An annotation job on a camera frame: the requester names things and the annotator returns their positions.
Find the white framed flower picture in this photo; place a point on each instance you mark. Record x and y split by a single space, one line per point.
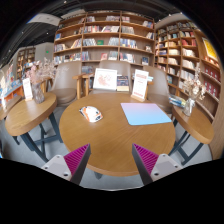
105 79

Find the white and orange computer mouse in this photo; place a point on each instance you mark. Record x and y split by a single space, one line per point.
90 114

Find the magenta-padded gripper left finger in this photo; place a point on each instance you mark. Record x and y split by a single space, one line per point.
75 160

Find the small distant bookshelf unit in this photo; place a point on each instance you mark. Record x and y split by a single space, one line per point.
26 61

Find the glass vase with beige flowers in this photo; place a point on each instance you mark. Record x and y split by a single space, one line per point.
189 105

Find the round wooden side table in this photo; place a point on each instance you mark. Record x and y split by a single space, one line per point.
8 108
196 125
28 115

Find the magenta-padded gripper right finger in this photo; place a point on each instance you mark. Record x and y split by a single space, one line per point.
148 160

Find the brown wooden armchair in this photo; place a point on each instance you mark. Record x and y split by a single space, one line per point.
65 83
158 88
113 65

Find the dark hardcover book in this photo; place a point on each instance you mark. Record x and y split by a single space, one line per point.
122 82

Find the stack of colourful books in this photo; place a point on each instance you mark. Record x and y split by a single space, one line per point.
176 101

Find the white and red sign stand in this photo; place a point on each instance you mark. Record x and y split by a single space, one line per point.
140 85

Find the blue and pink mouse pad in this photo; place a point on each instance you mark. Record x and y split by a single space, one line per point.
145 114

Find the small white sign card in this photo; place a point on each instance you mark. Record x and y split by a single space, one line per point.
27 89

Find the white hanging ceiling panel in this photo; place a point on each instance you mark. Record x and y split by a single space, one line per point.
45 19

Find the glass vase with pink flowers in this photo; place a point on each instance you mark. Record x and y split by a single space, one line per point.
38 91

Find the wide wooden bookshelf unit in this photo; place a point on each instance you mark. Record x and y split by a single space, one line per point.
105 36

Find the tall wooden bookshelf unit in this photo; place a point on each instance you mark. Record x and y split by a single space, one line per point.
181 50

